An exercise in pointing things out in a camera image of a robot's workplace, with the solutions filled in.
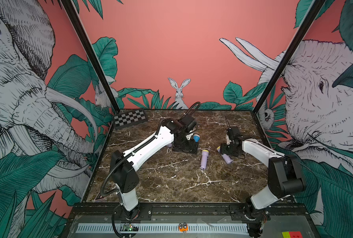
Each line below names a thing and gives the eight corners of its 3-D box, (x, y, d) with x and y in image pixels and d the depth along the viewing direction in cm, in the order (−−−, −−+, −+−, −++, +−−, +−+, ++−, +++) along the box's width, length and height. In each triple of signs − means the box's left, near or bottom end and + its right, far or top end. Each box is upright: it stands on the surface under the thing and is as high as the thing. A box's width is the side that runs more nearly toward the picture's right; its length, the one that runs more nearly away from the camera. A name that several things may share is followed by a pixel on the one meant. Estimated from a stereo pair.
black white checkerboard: (116, 130, 108) (114, 127, 106) (114, 118, 116) (112, 115, 113) (148, 120, 114) (147, 118, 112) (144, 110, 122) (143, 107, 120)
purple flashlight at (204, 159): (199, 169, 91) (200, 167, 89) (201, 151, 99) (202, 149, 97) (206, 170, 91) (207, 168, 88) (208, 152, 99) (208, 150, 96)
